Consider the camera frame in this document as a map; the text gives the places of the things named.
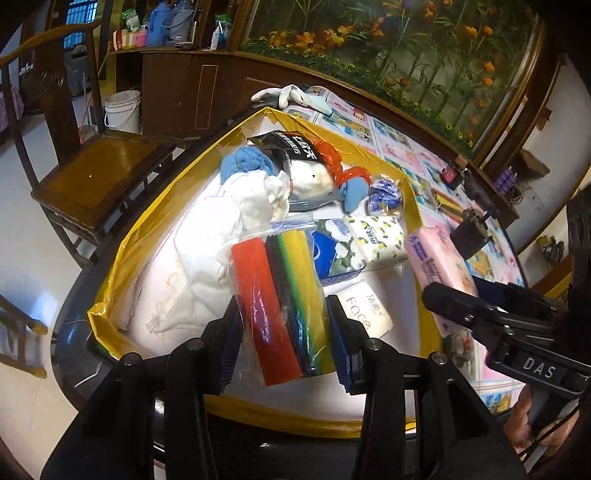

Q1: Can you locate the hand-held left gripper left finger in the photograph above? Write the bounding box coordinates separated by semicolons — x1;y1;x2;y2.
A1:
41;302;245;480

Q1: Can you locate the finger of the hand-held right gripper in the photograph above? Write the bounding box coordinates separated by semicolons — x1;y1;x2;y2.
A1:
475;276;561;319
421;281;513;344

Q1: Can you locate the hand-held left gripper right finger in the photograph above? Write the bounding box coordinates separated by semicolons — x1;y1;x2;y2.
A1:
325;295;527;480

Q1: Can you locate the pink tissue pack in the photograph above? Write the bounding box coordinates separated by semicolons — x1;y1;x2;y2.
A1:
404;224;481;365

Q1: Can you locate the white face towel roll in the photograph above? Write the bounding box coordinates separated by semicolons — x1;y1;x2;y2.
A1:
330;279;393;337

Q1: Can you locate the large white cloth bag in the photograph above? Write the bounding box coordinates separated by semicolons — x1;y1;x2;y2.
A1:
127;194;243;344

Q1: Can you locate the bag of coloured felt sheets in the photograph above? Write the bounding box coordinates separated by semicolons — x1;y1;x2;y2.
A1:
230;217;338;388

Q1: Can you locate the blue floral tissue pack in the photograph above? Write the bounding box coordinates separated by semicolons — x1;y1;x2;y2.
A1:
313;219;366;280

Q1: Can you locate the lemon print tissue pack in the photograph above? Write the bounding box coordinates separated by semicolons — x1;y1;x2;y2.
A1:
344;215;409;271

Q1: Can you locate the gold-edged cardboard box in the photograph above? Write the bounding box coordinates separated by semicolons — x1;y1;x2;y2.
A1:
88;106;462;439

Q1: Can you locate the black and silver snack packet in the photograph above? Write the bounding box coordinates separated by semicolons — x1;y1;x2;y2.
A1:
247;130;340;206

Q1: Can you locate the person's right hand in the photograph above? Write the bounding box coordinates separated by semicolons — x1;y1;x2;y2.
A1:
503;385;561;462

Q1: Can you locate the grey electric motor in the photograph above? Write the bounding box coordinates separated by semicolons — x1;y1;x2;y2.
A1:
450;205;497;259

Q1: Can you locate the bundle of coloured strips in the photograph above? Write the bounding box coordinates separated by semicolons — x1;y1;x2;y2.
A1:
431;187;469;220

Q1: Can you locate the black hand tool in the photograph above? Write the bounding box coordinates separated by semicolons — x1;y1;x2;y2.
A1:
463;170;502;215

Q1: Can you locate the blue and white tissue pack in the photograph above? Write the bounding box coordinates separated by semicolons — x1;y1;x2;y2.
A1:
367;174;403;217

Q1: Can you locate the dark glass bottle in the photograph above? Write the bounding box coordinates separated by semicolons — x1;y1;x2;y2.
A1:
438;156;466;191

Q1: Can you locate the open cardboard box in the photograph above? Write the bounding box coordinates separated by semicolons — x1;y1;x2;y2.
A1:
522;150;551;180

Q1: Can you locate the blue sock in orange bag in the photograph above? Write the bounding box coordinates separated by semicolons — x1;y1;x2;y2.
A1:
339;166;372;214

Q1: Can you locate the printed plastic tablecloth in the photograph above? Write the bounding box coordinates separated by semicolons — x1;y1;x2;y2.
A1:
286;85;529;416

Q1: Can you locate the blue knitted cloth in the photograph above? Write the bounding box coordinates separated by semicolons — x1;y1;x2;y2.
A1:
219;145;278;183

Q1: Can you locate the wooden chair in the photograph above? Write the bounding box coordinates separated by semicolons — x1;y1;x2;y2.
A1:
0;293;49;379
0;22;177;271

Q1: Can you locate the red plastic bag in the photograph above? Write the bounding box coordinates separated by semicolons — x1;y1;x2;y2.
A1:
314;138;347;183

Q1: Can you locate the blue face mask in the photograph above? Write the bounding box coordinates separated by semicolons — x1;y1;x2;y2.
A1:
295;90;334;116

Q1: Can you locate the white plastic bucket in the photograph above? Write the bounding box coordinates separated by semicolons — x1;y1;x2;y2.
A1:
104;90;141;134

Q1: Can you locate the wooden cabinet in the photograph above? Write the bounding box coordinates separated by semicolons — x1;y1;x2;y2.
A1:
108;46;520;227

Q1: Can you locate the white work glove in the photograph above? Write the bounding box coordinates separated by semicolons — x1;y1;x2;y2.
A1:
250;84;308;108

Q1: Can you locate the white spray bottle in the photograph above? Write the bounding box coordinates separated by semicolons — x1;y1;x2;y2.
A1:
210;14;232;51

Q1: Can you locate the pink box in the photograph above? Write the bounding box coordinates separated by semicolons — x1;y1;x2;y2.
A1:
115;30;148;49

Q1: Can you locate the grey thermos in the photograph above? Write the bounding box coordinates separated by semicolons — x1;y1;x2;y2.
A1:
167;0;197;47

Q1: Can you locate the blue thermos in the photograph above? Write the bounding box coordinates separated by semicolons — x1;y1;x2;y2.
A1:
145;0;174;47

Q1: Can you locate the barred window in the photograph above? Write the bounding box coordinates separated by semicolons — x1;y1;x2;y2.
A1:
62;0;100;51

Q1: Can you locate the flower wall painting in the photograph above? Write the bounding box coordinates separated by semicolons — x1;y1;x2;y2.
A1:
240;0;541;158

